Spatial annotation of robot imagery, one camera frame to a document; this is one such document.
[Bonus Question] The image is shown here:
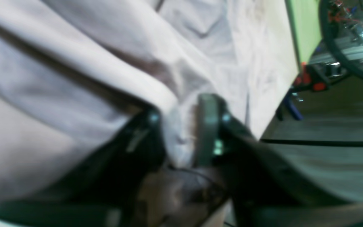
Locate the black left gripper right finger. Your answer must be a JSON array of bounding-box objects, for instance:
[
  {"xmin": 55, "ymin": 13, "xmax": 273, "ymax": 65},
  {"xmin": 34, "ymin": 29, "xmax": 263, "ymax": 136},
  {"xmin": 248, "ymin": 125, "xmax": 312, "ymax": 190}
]
[{"xmin": 196, "ymin": 94, "xmax": 363, "ymax": 227}]

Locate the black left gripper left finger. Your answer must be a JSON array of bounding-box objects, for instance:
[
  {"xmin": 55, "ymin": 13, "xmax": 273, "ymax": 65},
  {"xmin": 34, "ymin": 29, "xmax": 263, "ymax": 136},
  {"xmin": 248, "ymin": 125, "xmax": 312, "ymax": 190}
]
[{"xmin": 0, "ymin": 109, "xmax": 166, "ymax": 227}]

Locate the mauve t-shirt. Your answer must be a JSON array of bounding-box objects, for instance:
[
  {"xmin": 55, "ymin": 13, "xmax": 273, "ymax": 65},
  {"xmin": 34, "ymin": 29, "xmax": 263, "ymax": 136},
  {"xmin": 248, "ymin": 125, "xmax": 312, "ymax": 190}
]
[{"xmin": 0, "ymin": 0, "xmax": 298, "ymax": 204}]

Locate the red and black clamp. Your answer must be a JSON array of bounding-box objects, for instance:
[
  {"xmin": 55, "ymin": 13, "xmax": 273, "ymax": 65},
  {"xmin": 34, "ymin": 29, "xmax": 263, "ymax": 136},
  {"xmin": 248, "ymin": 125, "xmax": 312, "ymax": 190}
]
[{"xmin": 290, "ymin": 62, "xmax": 350, "ymax": 92}]

